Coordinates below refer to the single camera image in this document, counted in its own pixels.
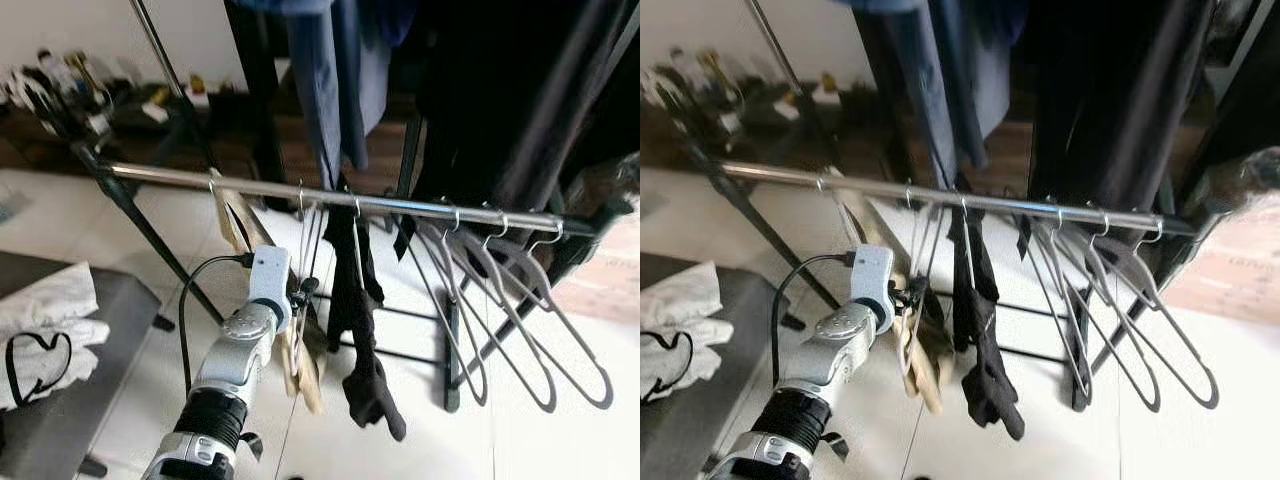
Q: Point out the large cardboard box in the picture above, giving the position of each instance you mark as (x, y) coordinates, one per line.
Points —
(1230, 270)
(605, 280)

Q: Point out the black glossy coat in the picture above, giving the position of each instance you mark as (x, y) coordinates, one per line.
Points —
(1120, 100)
(520, 100)

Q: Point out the beige trousers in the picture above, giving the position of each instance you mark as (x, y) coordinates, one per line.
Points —
(925, 380)
(305, 380)

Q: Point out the white garment black collar trim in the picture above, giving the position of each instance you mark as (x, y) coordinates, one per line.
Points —
(55, 300)
(680, 300)

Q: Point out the blue garment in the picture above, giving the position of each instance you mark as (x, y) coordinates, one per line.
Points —
(940, 80)
(330, 80)

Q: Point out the grey upholstered ottoman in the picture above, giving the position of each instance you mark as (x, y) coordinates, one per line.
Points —
(720, 410)
(100, 400)

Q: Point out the black clothes rack silver rail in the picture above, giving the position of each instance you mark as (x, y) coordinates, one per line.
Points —
(400, 205)
(1000, 205)

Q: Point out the dark wooden low cabinet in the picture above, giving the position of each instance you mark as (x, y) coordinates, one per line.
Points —
(760, 140)
(150, 140)

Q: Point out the black trousers white print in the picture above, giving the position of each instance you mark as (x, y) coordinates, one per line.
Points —
(985, 340)
(365, 330)

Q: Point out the white bottle dark cap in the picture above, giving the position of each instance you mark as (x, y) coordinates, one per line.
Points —
(682, 70)
(48, 70)

